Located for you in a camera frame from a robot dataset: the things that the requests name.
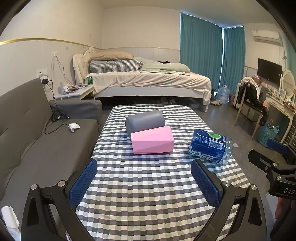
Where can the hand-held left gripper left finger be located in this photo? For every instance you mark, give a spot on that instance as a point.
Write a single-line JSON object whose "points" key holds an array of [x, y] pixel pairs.
{"points": [[83, 183]]}

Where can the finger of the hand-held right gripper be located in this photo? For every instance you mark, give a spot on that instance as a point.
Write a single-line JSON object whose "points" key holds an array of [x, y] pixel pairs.
{"points": [[260, 160], [277, 144]]}

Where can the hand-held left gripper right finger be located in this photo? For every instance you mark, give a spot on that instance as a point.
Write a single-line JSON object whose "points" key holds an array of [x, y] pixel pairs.
{"points": [[205, 185]]}

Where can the blue cut bottle cup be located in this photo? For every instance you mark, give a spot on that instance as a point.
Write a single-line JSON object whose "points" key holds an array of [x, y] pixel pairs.
{"points": [[208, 146]]}

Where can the person's right hand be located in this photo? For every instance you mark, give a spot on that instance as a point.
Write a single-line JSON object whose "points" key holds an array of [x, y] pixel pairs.
{"points": [[280, 208]]}

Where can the teal laundry basket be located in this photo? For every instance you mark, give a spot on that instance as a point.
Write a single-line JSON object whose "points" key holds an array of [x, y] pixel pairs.
{"points": [[267, 135]]}

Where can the white dresser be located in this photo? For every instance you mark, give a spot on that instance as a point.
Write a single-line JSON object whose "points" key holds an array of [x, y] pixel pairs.
{"points": [[279, 111]]}

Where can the chair with clothes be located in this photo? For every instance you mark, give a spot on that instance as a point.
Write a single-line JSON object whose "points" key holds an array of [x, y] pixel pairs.
{"points": [[251, 97]]}

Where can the crumpled white tissue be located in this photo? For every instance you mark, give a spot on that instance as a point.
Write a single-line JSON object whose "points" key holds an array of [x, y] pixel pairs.
{"points": [[74, 127]]}

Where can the checked tablecloth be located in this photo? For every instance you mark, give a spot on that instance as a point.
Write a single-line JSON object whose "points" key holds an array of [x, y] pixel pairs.
{"points": [[148, 197]]}

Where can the oval white mirror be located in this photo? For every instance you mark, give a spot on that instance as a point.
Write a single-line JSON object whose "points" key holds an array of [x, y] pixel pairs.
{"points": [[288, 83]]}

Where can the grey sofa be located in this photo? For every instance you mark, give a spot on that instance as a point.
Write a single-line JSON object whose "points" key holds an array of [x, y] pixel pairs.
{"points": [[34, 143]]}

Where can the pink foam block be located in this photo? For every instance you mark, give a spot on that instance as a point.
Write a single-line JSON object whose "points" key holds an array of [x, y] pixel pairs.
{"points": [[152, 141]]}

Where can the white sneakers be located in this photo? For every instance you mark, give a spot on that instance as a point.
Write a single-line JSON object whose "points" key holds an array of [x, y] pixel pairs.
{"points": [[215, 102]]}

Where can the large water jug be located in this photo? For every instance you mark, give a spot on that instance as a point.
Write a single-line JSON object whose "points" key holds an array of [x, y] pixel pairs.
{"points": [[223, 95]]}

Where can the black television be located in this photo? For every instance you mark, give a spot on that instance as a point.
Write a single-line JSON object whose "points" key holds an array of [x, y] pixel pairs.
{"points": [[269, 70]]}

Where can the grey foam cylinder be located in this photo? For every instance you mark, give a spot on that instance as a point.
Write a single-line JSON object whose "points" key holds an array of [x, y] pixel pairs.
{"points": [[144, 120]]}

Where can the white nightstand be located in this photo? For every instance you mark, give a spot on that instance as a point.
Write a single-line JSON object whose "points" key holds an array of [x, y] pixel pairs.
{"points": [[78, 91]]}

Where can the shoes under bed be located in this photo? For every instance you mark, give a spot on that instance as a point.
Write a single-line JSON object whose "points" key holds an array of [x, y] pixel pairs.
{"points": [[165, 101]]}

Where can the narrow teal curtain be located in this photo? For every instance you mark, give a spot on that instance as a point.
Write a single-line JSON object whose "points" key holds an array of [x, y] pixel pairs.
{"points": [[233, 60]]}

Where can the green bottle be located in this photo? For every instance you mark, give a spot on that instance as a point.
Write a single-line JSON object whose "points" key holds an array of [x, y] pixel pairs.
{"points": [[90, 80]]}

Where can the white air conditioner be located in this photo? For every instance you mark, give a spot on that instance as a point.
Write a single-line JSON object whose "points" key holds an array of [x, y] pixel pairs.
{"points": [[266, 36]]}

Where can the white bed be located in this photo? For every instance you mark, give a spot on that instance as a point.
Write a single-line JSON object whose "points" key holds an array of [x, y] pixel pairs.
{"points": [[148, 82]]}

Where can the wide teal curtain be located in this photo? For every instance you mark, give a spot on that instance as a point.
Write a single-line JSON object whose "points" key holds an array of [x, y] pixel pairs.
{"points": [[200, 51]]}

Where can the checked folded blanket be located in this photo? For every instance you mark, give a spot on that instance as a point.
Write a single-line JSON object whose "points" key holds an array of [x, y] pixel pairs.
{"points": [[115, 65]]}

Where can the pale green duvet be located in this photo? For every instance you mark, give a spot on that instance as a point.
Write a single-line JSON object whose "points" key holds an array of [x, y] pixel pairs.
{"points": [[166, 66]]}

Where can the beige pillow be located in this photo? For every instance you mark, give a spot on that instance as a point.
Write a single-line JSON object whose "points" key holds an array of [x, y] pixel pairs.
{"points": [[111, 55]]}

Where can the white wall socket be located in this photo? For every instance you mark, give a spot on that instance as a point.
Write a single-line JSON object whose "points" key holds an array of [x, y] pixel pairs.
{"points": [[42, 73]]}

